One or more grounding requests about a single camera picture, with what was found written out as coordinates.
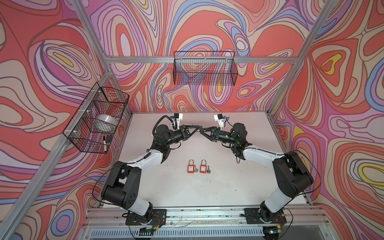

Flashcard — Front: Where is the black wire basket back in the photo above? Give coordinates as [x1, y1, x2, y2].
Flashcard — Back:
[173, 50, 238, 86]

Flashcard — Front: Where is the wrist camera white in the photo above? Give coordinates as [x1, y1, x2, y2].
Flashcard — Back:
[170, 113, 183, 130]
[214, 114, 227, 129]

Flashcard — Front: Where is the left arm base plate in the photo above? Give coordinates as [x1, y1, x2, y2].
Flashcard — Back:
[122, 209, 167, 227]

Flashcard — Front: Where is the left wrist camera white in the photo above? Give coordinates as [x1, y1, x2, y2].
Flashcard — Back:
[170, 113, 183, 130]

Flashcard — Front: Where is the black wire basket left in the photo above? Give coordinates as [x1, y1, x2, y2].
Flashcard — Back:
[63, 83, 130, 154]

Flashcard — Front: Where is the aluminium front rail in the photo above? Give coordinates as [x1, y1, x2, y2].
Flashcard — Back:
[84, 205, 330, 228]

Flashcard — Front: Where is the black wire basket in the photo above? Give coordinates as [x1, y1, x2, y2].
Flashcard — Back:
[63, 83, 130, 154]
[173, 50, 238, 86]

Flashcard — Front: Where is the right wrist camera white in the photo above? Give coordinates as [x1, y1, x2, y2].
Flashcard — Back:
[214, 114, 227, 129]

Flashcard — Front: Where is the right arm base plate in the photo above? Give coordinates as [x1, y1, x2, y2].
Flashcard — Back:
[240, 208, 287, 225]

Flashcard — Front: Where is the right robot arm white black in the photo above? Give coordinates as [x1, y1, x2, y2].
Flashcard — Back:
[199, 123, 314, 224]

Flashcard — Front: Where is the red padlock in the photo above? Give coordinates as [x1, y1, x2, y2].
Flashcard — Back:
[200, 159, 208, 174]
[187, 159, 195, 174]

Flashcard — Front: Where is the white tape roll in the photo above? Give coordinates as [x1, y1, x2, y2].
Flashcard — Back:
[95, 114, 118, 133]

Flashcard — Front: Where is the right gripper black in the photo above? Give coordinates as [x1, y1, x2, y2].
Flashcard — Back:
[199, 126, 237, 145]

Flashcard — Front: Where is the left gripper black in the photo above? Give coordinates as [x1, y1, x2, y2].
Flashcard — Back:
[163, 127, 199, 149]

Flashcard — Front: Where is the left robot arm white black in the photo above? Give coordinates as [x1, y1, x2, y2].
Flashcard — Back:
[101, 125, 202, 222]

